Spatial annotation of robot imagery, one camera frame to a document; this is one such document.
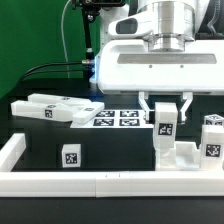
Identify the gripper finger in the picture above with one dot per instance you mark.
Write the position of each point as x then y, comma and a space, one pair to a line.
149, 113
185, 100

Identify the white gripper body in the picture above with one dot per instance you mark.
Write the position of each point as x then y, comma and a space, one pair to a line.
129, 66

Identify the white chair seat block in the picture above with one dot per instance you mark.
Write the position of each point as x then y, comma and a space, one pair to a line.
184, 156

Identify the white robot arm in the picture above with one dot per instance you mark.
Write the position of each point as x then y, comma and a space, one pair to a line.
163, 46

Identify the white long chair bar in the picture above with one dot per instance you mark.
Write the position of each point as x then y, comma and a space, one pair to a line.
55, 112

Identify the white rear chair bar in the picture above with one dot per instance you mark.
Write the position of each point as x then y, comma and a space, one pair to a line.
54, 99

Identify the white marker sheet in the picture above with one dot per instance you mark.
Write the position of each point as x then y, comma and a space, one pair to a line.
116, 119

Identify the white tagged cube right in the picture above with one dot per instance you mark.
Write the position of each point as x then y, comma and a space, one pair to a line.
214, 119

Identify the white tagged cube nut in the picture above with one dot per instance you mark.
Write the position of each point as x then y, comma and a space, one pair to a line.
71, 155

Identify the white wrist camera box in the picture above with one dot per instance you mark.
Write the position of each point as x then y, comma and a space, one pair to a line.
132, 27

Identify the white U-shaped boundary frame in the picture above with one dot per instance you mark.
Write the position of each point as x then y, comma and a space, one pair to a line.
100, 184

